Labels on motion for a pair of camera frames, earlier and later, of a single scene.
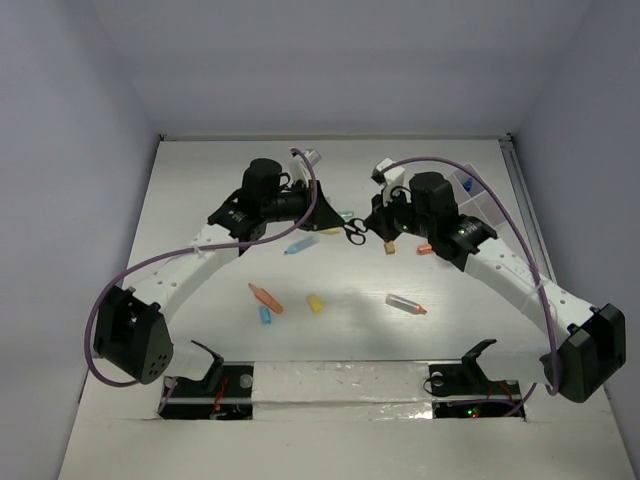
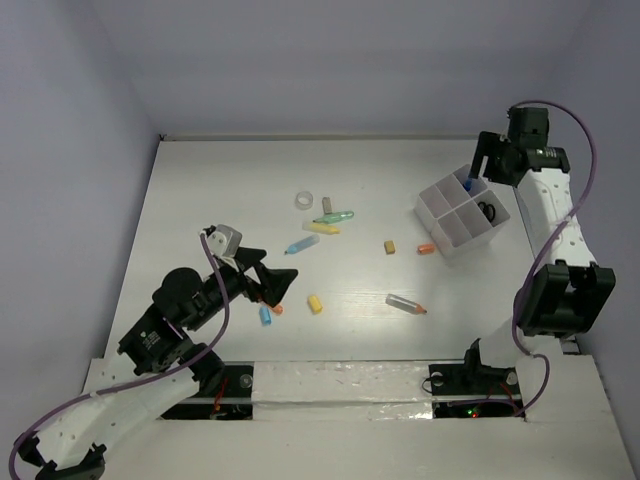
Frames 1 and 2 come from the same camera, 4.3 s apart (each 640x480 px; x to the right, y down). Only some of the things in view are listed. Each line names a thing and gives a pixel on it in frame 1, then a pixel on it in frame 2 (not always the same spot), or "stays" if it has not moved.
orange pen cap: x=424 y=249 stays
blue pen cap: x=265 y=315 stays
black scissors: x=354 y=231 → x=487 y=209
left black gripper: x=322 y=216 → x=274 y=281
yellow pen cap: x=315 y=303 stays
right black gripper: x=379 y=220 → x=488 y=144
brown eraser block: x=390 y=247 stays
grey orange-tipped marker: x=405 y=303 stays
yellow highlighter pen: x=332 y=231 stays
